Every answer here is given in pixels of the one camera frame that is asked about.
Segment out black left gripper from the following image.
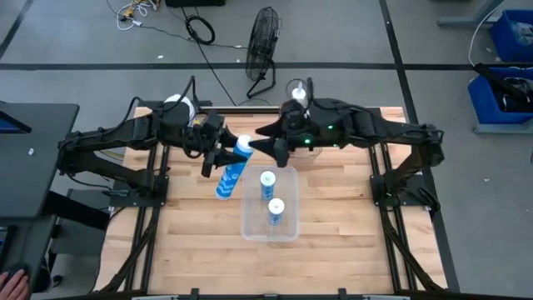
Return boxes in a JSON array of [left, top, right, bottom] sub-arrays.
[[182, 112, 248, 179]]

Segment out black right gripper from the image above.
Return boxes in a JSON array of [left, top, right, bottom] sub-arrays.
[[247, 102, 338, 169]]

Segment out blue silicone sealant tube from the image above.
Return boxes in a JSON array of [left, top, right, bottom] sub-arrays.
[[267, 197, 286, 227], [215, 134, 254, 200], [259, 170, 276, 202]]

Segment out white orange sealant tube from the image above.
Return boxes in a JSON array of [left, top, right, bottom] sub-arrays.
[[291, 81, 310, 110]]

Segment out Lysol wipes canister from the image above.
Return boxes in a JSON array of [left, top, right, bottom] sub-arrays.
[[163, 93, 197, 127]]

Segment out wide clear plastic bin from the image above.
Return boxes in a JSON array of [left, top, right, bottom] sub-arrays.
[[240, 165, 301, 243]]

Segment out black floor fan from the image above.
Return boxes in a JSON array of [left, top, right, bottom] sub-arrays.
[[244, 6, 281, 100]]

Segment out black box on floor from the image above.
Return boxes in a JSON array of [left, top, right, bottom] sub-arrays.
[[164, 0, 227, 8]]

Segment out black desk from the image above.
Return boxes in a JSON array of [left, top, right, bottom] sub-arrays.
[[0, 99, 81, 221]]

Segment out blue storage bin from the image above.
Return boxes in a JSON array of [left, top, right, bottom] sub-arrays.
[[489, 8, 533, 63], [467, 66, 533, 126]]

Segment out dark tablet with blue screen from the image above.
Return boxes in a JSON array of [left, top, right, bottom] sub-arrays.
[[0, 110, 33, 135]]

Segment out person's hand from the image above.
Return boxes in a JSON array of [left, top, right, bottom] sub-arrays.
[[0, 269, 29, 300]]

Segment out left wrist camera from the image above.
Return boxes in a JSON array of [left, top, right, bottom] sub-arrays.
[[201, 111, 227, 138]]

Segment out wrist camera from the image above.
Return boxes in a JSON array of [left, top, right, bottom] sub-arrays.
[[281, 98, 308, 126], [201, 111, 227, 138]]

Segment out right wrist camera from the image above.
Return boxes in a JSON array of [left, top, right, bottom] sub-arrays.
[[281, 98, 308, 126]]

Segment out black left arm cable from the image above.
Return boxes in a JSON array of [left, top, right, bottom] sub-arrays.
[[120, 74, 197, 126]]

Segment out black coiled cable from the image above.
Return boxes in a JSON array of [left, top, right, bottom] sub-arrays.
[[184, 15, 217, 46]]

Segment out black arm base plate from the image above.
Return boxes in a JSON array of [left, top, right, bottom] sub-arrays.
[[370, 173, 436, 208], [108, 174, 170, 208]]

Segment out black table frame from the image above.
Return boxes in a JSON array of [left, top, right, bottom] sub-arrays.
[[93, 99, 461, 300]]

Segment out white and yellow power cords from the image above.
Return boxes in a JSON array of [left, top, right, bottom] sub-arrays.
[[106, 0, 162, 31]]

